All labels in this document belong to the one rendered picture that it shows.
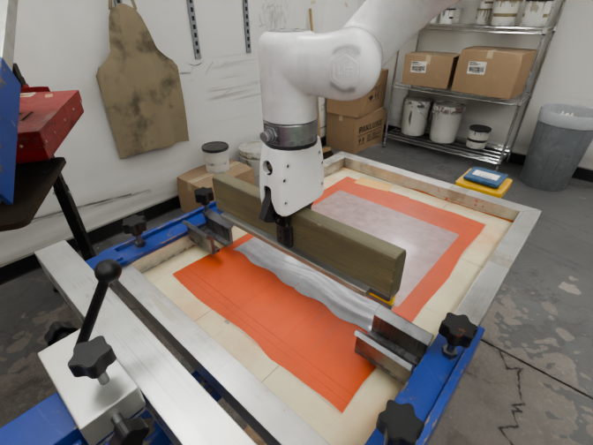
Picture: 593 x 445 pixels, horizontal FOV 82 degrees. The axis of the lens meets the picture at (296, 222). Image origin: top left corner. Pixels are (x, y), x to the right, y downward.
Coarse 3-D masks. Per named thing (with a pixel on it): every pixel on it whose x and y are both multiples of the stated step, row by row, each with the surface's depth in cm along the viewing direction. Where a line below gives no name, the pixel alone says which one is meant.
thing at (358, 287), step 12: (228, 216) 64; (240, 228) 62; (252, 228) 60; (264, 240) 58; (276, 240) 57; (288, 252) 55; (300, 252) 54; (312, 264) 52; (324, 264) 52; (336, 276) 49; (348, 276) 49; (360, 288) 47
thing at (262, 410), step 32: (352, 160) 108; (448, 192) 91; (480, 192) 89; (512, 224) 76; (160, 256) 70; (512, 256) 67; (128, 288) 59; (480, 288) 59; (160, 320) 53; (192, 320) 53; (480, 320) 53; (192, 352) 48; (224, 352) 48; (224, 384) 44; (256, 384) 44; (256, 416) 41; (288, 416) 41
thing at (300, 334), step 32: (384, 224) 83; (416, 224) 83; (448, 224) 83; (480, 224) 83; (416, 256) 72; (448, 256) 72; (416, 288) 64; (256, 320) 58; (288, 320) 58; (320, 320) 58; (288, 352) 52; (320, 352) 52; (352, 352) 52; (320, 384) 48; (352, 384) 48
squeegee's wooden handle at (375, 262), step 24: (216, 192) 65; (240, 192) 59; (240, 216) 63; (312, 216) 51; (312, 240) 51; (336, 240) 48; (360, 240) 46; (384, 240) 46; (336, 264) 50; (360, 264) 47; (384, 264) 44; (384, 288) 46
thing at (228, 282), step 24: (336, 192) 96; (360, 192) 97; (384, 192) 97; (336, 216) 86; (360, 216) 86; (384, 216) 86; (240, 240) 77; (192, 264) 70; (216, 264) 70; (240, 264) 70; (192, 288) 64; (216, 288) 64; (240, 288) 64; (264, 288) 64; (288, 288) 64; (216, 312) 59; (240, 312) 59
